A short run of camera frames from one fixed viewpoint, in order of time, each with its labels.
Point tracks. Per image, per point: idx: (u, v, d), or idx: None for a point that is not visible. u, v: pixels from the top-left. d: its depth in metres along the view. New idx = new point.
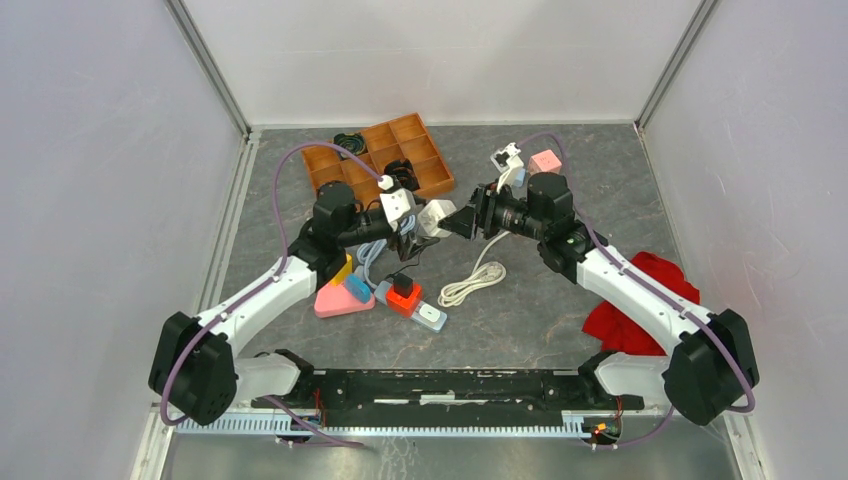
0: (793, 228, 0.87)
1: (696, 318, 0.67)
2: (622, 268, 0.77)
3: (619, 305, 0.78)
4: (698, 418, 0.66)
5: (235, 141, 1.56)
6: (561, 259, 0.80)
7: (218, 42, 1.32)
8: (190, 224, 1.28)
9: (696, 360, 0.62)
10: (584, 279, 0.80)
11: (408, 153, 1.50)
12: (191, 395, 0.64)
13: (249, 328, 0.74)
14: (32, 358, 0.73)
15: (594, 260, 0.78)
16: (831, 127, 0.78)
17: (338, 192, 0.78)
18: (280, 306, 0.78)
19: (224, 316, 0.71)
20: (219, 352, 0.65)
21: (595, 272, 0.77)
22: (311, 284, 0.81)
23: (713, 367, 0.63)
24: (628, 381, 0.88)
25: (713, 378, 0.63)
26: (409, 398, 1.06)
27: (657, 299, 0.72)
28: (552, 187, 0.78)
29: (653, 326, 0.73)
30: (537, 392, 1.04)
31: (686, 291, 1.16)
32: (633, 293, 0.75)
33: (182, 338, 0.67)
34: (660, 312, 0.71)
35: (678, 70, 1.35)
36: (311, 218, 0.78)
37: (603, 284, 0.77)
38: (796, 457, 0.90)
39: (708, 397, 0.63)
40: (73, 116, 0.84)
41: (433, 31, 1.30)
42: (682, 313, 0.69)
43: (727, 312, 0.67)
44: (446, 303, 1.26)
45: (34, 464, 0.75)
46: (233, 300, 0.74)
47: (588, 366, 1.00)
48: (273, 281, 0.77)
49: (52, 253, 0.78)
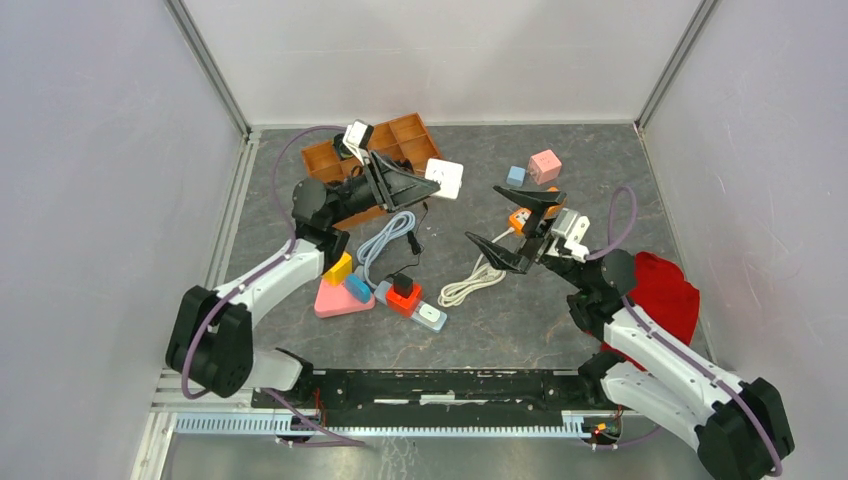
0: (793, 228, 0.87)
1: (728, 387, 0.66)
2: (650, 332, 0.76)
3: (646, 366, 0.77)
4: None
5: (235, 141, 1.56)
6: (588, 319, 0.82)
7: (218, 41, 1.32)
8: (190, 224, 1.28)
9: (731, 433, 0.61)
10: (612, 341, 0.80)
11: (408, 153, 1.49)
12: (212, 367, 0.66)
13: (265, 301, 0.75)
14: (31, 357, 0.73)
15: (622, 322, 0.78)
16: (831, 129, 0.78)
17: (307, 192, 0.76)
18: (291, 283, 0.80)
19: (242, 287, 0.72)
20: (240, 318, 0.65)
21: (623, 335, 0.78)
22: (319, 265, 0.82)
23: (746, 439, 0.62)
24: (642, 404, 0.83)
25: (747, 450, 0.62)
26: (409, 399, 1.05)
27: (687, 365, 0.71)
28: (623, 277, 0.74)
29: (681, 391, 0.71)
30: (537, 392, 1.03)
31: (689, 290, 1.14)
32: (664, 360, 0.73)
33: (199, 311, 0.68)
34: (691, 379, 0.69)
35: (678, 70, 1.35)
36: (296, 217, 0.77)
37: (631, 346, 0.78)
38: (794, 457, 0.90)
39: (744, 466, 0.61)
40: (72, 115, 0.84)
41: (433, 31, 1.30)
42: (714, 381, 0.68)
43: (758, 381, 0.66)
44: (446, 303, 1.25)
45: (33, 465, 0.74)
46: (248, 275, 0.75)
47: (586, 366, 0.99)
48: (284, 259, 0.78)
49: (52, 252, 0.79)
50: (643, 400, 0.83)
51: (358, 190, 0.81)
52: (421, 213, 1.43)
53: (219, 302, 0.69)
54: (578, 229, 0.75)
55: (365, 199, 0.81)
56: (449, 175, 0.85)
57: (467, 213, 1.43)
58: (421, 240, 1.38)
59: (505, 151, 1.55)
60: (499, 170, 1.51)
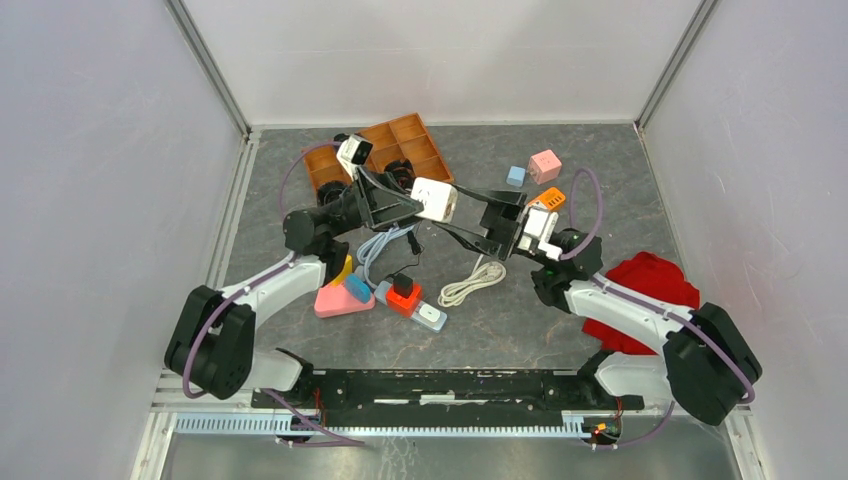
0: (793, 228, 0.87)
1: (678, 315, 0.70)
2: (604, 286, 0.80)
3: (609, 321, 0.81)
4: (711, 416, 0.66)
5: (235, 141, 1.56)
6: (552, 293, 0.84)
7: (218, 42, 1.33)
8: (190, 223, 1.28)
9: (687, 356, 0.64)
10: (574, 306, 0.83)
11: (408, 153, 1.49)
12: (212, 366, 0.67)
13: (265, 307, 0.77)
14: (32, 356, 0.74)
15: (579, 286, 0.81)
16: (831, 128, 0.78)
17: (297, 222, 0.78)
18: (293, 290, 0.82)
19: (247, 289, 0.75)
20: (244, 318, 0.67)
21: (582, 295, 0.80)
22: (320, 276, 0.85)
23: (707, 363, 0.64)
24: (631, 381, 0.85)
25: (711, 374, 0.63)
26: (409, 399, 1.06)
27: (640, 306, 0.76)
28: (591, 260, 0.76)
29: (643, 333, 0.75)
30: (537, 392, 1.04)
31: (689, 291, 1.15)
32: (622, 307, 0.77)
33: (203, 310, 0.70)
34: (645, 318, 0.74)
35: (679, 69, 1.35)
36: (292, 245, 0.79)
37: (589, 304, 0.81)
38: (794, 457, 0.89)
39: (711, 390, 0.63)
40: (73, 115, 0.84)
41: (434, 31, 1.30)
42: (664, 314, 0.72)
43: (707, 306, 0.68)
44: (446, 303, 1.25)
45: (33, 465, 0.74)
46: (253, 278, 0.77)
47: (584, 368, 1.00)
48: (288, 266, 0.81)
49: (53, 252, 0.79)
50: (630, 375, 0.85)
51: (347, 208, 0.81)
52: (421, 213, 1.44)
53: (224, 302, 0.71)
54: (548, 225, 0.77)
55: (355, 215, 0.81)
56: (432, 187, 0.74)
57: (467, 213, 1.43)
58: (421, 240, 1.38)
59: (505, 151, 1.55)
60: (498, 170, 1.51)
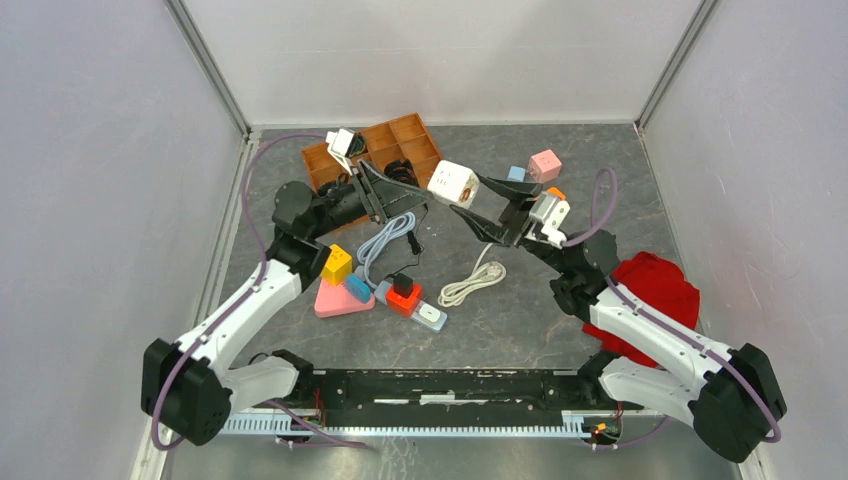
0: (793, 228, 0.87)
1: (718, 355, 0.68)
2: (636, 308, 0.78)
3: (635, 343, 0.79)
4: (730, 454, 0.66)
5: (235, 141, 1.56)
6: (572, 301, 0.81)
7: (218, 41, 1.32)
8: (190, 223, 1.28)
9: (726, 402, 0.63)
10: (599, 321, 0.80)
11: (408, 153, 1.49)
12: (182, 425, 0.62)
13: (232, 346, 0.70)
14: (32, 356, 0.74)
15: (606, 301, 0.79)
16: (831, 129, 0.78)
17: (295, 192, 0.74)
18: (262, 317, 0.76)
19: (204, 339, 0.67)
20: (203, 377, 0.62)
21: (610, 314, 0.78)
22: (295, 286, 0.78)
23: (741, 406, 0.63)
24: (639, 393, 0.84)
25: (742, 416, 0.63)
26: (409, 399, 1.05)
27: (675, 339, 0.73)
28: (607, 257, 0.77)
29: (672, 366, 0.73)
30: (537, 392, 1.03)
31: (689, 291, 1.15)
32: (652, 335, 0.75)
33: (163, 366, 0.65)
34: (681, 353, 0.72)
35: (679, 70, 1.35)
36: (278, 222, 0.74)
37: (616, 325, 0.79)
38: (794, 457, 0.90)
39: (739, 432, 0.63)
40: (73, 116, 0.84)
41: (435, 31, 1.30)
42: (703, 352, 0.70)
43: (746, 347, 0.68)
44: (446, 303, 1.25)
45: (33, 466, 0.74)
46: (212, 320, 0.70)
47: (586, 368, 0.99)
48: (253, 291, 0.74)
49: (53, 252, 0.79)
50: (638, 388, 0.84)
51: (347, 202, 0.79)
52: (421, 213, 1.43)
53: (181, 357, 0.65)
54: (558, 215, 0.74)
55: (353, 208, 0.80)
56: (453, 171, 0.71)
57: None
58: (421, 240, 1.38)
59: (505, 151, 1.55)
60: (498, 170, 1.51)
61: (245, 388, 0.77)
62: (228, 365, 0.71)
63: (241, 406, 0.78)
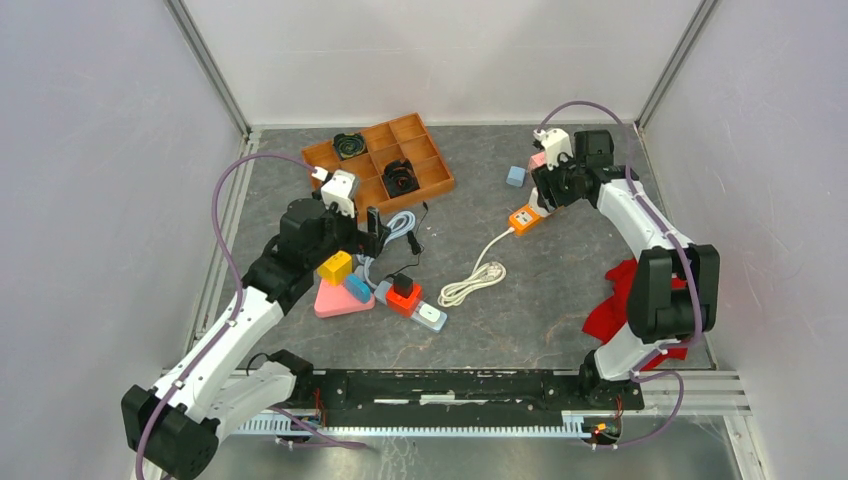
0: (793, 228, 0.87)
1: (676, 239, 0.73)
2: (635, 195, 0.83)
3: (621, 226, 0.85)
4: (640, 326, 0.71)
5: (235, 141, 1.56)
6: (589, 182, 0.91)
7: (218, 40, 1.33)
8: (190, 223, 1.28)
9: (658, 266, 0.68)
10: (602, 201, 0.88)
11: (408, 153, 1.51)
12: (165, 463, 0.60)
13: (213, 386, 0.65)
14: (32, 355, 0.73)
15: (616, 185, 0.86)
16: (830, 129, 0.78)
17: (305, 205, 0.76)
18: (244, 349, 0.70)
19: (179, 383, 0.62)
20: (182, 427, 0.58)
21: (611, 193, 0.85)
22: (275, 313, 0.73)
23: (667, 278, 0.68)
24: (614, 351, 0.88)
25: (665, 288, 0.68)
26: (409, 399, 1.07)
27: (652, 221, 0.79)
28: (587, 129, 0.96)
29: (638, 242, 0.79)
30: (536, 392, 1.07)
31: None
32: (630, 212, 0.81)
33: (141, 412, 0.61)
34: (647, 230, 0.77)
35: (678, 70, 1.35)
36: (278, 234, 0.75)
37: (616, 206, 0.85)
38: (793, 456, 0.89)
39: (654, 298, 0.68)
40: (73, 115, 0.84)
41: (434, 31, 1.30)
42: (665, 233, 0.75)
43: (705, 245, 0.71)
44: (446, 303, 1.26)
45: (35, 466, 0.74)
46: (189, 362, 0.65)
47: (591, 357, 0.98)
48: (229, 327, 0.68)
49: (53, 251, 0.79)
50: (613, 346, 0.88)
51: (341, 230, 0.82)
52: (421, 213, 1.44)
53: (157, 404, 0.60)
54: (563, 144, 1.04)
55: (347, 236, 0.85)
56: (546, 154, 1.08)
57: (467, 213, 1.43)
58: (421, 240, 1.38)
59: (505, 151, 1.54)
60: (498, 170, 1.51)
61: (235, 410, 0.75)
62: (211, 402, 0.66)
63: (232, 428, 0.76)
